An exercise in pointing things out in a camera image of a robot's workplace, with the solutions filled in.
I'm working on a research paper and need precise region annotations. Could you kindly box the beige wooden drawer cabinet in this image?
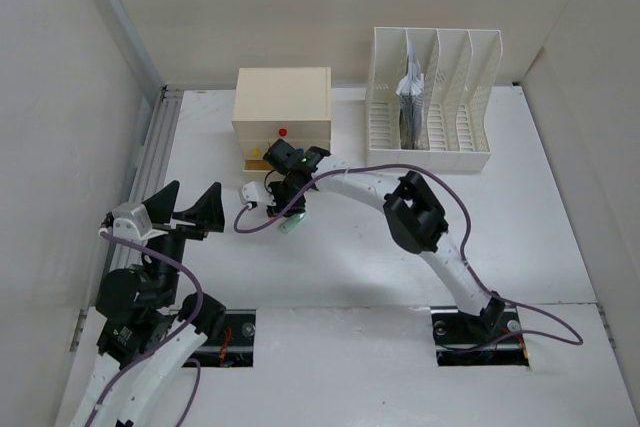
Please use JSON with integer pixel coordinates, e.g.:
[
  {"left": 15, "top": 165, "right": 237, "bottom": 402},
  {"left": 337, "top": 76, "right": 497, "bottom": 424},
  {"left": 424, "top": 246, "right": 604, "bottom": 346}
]
[{"left": 232, "top": 67, "right": 332, "bottom": 174}]

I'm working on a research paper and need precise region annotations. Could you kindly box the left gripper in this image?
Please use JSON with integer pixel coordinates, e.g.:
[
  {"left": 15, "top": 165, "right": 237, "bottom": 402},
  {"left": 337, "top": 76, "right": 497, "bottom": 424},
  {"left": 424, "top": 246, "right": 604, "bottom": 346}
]
[{"left": 142, "top": 179, "right": 223, "bottom": 305}]

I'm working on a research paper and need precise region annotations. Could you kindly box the mint green clip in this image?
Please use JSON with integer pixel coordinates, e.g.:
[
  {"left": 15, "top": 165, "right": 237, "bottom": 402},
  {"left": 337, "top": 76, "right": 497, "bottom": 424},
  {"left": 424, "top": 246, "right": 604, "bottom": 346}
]
[{"left": 278, "top": 212, "right": 306, "bottom": 234}]

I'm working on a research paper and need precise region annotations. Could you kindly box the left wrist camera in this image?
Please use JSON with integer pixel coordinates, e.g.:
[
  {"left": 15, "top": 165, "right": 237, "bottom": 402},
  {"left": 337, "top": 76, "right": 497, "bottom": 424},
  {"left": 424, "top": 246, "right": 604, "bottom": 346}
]
[{"left": 99, "top": 202, "right": 167, "bottom": 242}]

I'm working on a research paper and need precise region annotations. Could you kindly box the grey booklet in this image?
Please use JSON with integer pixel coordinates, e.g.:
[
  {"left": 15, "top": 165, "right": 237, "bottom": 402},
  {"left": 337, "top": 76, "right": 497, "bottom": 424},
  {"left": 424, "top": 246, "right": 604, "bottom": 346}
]
[{"left": 396, "top": 39, "right": 428, "bottom": 150}]

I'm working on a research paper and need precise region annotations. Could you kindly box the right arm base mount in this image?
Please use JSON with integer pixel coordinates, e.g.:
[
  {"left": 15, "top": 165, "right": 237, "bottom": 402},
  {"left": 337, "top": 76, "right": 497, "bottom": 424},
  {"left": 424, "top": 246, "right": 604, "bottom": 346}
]
[{"left": 431, "top": 308, "right": 529, "bottom": 367}]

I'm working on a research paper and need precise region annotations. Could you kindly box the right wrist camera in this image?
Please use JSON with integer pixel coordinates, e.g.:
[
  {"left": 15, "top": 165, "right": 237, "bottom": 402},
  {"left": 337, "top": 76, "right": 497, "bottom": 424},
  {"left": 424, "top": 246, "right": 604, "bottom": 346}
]
[{"left": 239, "top": 181, "right": 271, "bottom": 205}]

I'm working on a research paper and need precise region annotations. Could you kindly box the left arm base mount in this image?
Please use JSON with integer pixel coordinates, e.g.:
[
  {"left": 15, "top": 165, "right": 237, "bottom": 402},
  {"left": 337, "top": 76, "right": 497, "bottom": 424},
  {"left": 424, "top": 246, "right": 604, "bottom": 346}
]
[{"left": 191, "top": 310, "right": 257, "bottom": 368}]

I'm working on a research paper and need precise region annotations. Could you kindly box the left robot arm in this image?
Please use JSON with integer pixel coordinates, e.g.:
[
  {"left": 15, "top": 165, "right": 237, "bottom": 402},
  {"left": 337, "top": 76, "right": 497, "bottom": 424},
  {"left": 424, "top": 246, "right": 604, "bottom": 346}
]
[{"left": 71, "top": 181, "right": 232, "bottom": 426}]

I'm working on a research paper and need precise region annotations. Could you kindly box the white file organizer rack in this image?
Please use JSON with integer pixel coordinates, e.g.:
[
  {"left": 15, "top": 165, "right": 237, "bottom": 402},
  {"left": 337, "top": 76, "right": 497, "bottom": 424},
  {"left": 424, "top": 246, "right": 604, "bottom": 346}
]
[{"left": 365, "top": 27, "right": 503, "bottom": 174}]

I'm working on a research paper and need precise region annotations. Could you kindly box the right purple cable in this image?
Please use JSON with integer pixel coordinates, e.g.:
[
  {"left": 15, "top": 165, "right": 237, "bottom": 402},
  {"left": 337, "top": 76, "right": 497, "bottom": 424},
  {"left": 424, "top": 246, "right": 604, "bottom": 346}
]
[{"left": 233, "top": 162, "right": 585, "bottom": 348}]

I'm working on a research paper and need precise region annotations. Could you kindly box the aluminium frame rail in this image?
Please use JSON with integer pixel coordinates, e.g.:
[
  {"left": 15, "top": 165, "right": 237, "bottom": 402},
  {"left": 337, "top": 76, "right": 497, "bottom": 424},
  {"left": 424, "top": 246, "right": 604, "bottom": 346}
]
[{"left": 69, "top": 0, "right": 184, "bottom": 351}]

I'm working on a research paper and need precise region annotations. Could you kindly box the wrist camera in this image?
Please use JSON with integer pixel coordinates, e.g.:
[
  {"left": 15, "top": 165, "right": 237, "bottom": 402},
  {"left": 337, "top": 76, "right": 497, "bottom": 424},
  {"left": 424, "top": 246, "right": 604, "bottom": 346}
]
[
  {"left": 99, "top": 202, "right": 167, "bottom": 242},
  {"left": 239, "top": 181, "right": 271, "bottom": 205}
]

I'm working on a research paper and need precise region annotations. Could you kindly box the purple cable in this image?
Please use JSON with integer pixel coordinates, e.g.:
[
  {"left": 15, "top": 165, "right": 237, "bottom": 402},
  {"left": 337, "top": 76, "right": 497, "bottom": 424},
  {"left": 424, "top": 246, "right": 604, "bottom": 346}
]
[
  {"left": 82, "top": 229, "right": 204, "bottom": 427},
  {"left": 233, "top": 162, "right": 585, "bottom": 348}
]

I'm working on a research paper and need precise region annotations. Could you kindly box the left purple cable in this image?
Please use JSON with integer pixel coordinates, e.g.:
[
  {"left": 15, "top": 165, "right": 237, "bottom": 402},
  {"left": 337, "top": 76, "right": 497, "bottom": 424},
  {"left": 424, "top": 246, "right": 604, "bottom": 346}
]
[{"left": 82, "top": 229, "right": 204, "bottom": 427}]

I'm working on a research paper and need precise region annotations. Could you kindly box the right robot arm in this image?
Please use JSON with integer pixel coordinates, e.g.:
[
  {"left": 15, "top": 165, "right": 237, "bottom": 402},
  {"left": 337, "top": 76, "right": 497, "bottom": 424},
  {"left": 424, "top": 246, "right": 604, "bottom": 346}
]
[{"left": 263, "top": 139, "right": 504, "bottom": 342}]

